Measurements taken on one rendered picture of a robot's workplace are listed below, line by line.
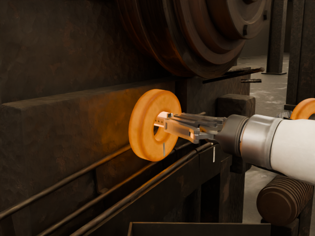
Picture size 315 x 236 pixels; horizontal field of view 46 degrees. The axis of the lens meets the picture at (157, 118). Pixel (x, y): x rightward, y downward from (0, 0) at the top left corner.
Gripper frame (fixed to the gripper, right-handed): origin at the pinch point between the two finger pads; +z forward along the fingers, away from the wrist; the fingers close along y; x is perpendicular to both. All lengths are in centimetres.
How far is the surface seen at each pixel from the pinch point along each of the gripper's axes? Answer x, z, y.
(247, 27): 19.3, -11.3, 16.9
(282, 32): 7, 249, 864
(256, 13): 22.7, -9.5, 25.9
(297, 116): -8, -14, 57
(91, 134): -2.1, 6.8, -12.9
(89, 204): -14.4, 2.9, -17.3
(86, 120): 0.9, 6.9, -14.1
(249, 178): -84, 41, 172
